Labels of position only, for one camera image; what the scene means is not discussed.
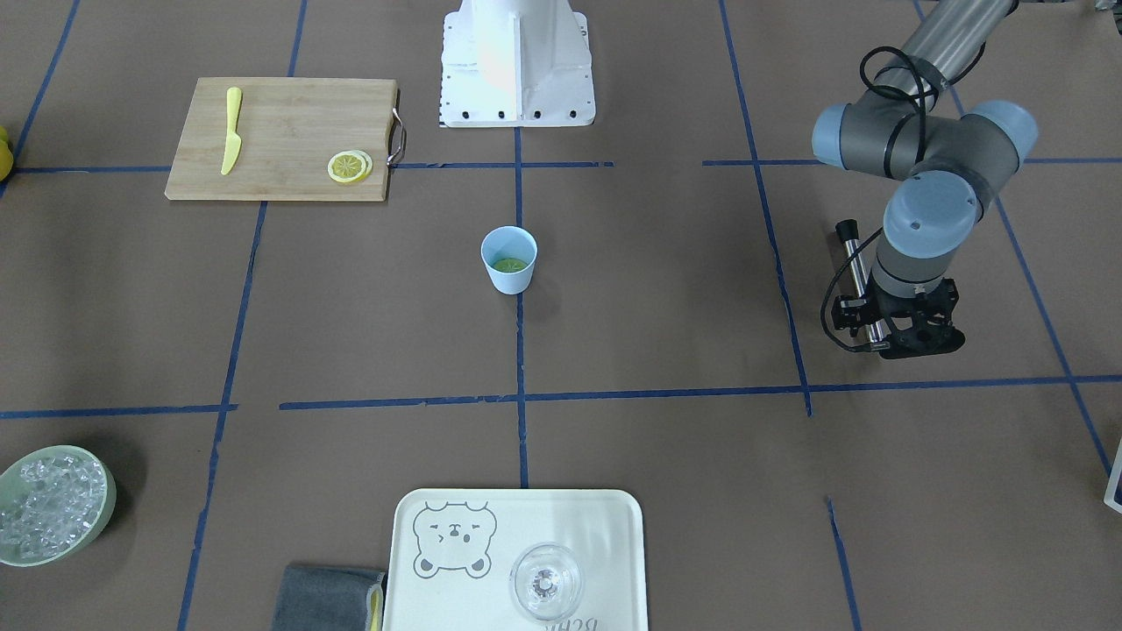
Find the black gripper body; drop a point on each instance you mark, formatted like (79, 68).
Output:
(851, 313)

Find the yellow lemon slice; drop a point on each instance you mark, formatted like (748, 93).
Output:
(509, 265)

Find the metal muddler with black tip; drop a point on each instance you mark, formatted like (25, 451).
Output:
(851, 312)

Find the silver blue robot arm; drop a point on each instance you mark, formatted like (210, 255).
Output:
(948, 170)

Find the light blue plastic cup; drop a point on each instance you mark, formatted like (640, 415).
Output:
(509, 254)

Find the lemon slice on board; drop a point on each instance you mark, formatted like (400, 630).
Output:
(348, 167)

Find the clear wine glass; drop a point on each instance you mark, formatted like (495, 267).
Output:
(546, 583)

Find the cream serving tray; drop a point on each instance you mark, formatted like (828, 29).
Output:
(452, 552)

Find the dark grey folded cloth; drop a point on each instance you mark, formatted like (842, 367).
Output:
(329, 598)

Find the wooden cutting board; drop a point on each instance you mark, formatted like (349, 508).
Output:
(290, 127)

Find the yellow plastic knife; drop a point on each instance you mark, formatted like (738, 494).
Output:
(232, 139)

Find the green bowl with ice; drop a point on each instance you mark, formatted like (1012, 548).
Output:
(55, 502)

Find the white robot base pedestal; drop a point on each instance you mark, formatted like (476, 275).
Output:
(508, 64)

